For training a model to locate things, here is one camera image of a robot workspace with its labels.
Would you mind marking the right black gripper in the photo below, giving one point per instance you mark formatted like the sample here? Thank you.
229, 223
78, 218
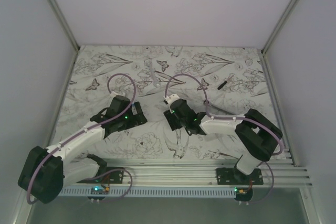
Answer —
169, 117

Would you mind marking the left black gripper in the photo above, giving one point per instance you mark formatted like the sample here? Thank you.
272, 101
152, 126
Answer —
137, 119

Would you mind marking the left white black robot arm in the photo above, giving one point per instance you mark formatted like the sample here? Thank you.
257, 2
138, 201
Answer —
48, 170

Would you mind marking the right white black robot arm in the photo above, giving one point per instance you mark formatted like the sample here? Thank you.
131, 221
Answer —
260, 137

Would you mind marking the ratchet wrench tool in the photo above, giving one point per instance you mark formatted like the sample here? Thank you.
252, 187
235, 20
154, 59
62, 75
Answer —
209, 105

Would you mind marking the small black screwdriver bit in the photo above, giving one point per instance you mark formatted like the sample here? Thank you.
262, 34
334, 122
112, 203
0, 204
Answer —
224, 83

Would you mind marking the silver open-end wrench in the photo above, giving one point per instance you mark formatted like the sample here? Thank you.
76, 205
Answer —
149, 65

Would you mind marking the left green controller board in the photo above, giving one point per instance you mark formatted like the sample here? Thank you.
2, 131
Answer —
97, 193

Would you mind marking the green controller board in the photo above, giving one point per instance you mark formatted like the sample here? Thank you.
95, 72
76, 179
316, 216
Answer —
97, 193
243, 195

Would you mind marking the right green controller board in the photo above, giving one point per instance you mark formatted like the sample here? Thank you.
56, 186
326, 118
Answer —
243, 195

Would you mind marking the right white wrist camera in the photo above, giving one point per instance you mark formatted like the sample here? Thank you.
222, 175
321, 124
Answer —
171, 98

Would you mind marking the aluminium mounting rail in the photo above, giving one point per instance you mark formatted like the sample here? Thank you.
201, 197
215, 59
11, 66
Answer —
202, 172

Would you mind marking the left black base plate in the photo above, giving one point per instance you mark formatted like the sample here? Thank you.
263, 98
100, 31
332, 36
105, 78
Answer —
114, 175

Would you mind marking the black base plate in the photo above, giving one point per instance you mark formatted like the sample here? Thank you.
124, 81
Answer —
232, 176
114, 175

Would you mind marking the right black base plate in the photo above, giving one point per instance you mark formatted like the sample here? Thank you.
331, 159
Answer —
232, 176

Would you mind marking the slotted grey cable duct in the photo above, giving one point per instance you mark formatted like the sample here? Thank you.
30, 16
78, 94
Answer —
169, 192

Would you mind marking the right aluminium frame post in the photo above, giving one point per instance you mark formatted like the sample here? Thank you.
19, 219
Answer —
279, 25

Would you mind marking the aluminium frame post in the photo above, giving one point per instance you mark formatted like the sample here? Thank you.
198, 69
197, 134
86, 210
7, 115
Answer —
279, 25
64, 24

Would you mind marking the left aluminium frame post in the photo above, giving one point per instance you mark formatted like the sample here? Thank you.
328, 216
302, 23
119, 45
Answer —
64, 24

